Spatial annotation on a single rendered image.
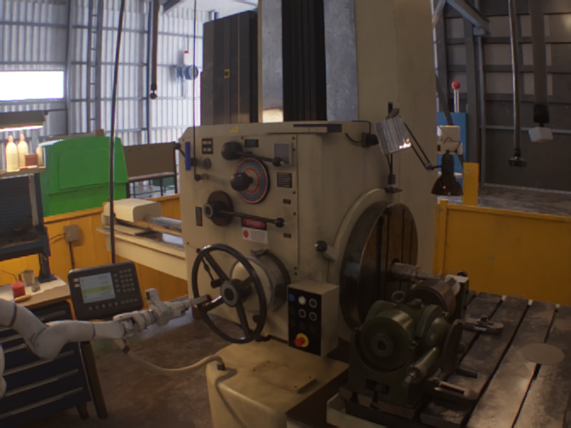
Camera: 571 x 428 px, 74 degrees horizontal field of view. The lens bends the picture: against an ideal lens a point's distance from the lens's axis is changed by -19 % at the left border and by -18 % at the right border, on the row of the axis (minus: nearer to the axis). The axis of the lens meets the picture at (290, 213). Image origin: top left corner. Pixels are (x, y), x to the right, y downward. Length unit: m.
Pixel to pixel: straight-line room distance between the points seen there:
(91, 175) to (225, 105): 2.98
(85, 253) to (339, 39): 2.89
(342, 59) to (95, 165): 3.84
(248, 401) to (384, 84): 1.65
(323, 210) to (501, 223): 2.42
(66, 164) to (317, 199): 4.11
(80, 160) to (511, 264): 4.62
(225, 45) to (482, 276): 2.73
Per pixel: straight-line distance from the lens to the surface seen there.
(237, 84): 2.74
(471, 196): 7.39
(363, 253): 1.68
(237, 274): 1.72
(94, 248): 4.19
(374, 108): 2.18
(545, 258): 3.82
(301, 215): 1.62
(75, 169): 5.40
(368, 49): 2.22
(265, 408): 2.21
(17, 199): 3.17
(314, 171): 1.57
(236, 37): 2.79
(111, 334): 1.52
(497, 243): 3.86
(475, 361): 1.82
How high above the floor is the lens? 1.87
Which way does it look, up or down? 11 degrees down
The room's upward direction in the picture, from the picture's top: 1 degrees counter-clockwise
